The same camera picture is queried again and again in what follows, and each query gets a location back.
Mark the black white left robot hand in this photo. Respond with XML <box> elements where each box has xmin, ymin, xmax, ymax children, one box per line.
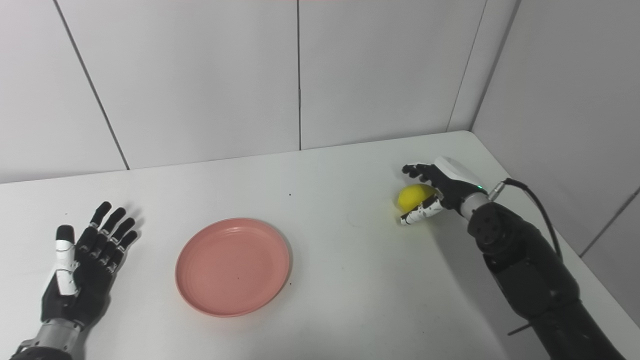
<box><xmin>41</xmin><ymin>201</ymin><xmax>139</xmax><ymax>331</ymax></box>

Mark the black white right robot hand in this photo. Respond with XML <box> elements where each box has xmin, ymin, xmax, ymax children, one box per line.
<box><xmin>400</xmin><ymin>156</ymin><xmax>488</xmax><ymax>226</ymax></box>

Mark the yellow lemon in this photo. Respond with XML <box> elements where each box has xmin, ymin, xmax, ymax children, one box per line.
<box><xmin>397</xmin><ymin>183</ymin><xmax>438</xmax><ymax>213</ymax></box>

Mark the pink plastic plate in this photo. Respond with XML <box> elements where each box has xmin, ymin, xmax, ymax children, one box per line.
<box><xmin>175</xmin><ymin>218</ymin><xmax>292</xmax><ymax>318</ymax></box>

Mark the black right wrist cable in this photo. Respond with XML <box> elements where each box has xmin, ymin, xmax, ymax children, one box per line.
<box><xmin>489</xmin><ymin>178</ymin><xmax>565</xmax><ymax>263</ymax></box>

